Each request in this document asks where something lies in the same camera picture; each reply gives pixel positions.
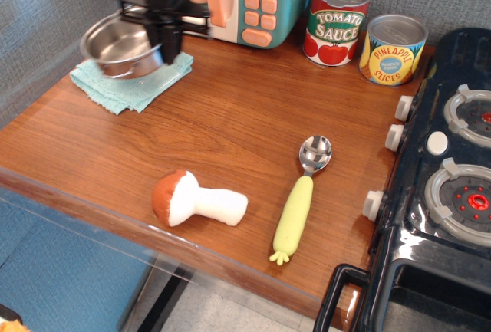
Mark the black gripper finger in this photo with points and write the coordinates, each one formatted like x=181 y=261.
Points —
x=171 y=42
x=153 y=33

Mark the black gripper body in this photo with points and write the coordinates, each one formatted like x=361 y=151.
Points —
x=187 y=15

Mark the small steel pot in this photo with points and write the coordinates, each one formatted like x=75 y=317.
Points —
x=121 y=49

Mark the teal folded towel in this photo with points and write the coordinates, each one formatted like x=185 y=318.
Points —
x=117 y=95

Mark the plush mushroom toy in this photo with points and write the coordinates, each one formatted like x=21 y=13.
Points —
x=178 y=196

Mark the tomato sauce can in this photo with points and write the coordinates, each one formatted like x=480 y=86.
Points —
x=333 y=30

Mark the pineapple slices can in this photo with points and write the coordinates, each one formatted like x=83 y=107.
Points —
x=392 y=49

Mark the orange object at corner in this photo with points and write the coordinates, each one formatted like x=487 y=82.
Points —
x=11 y=321

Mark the black toy stove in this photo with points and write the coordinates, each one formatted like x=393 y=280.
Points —
x=430 y=251

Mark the spoon with yellow handle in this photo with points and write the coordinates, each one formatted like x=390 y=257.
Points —
x=314 y=155

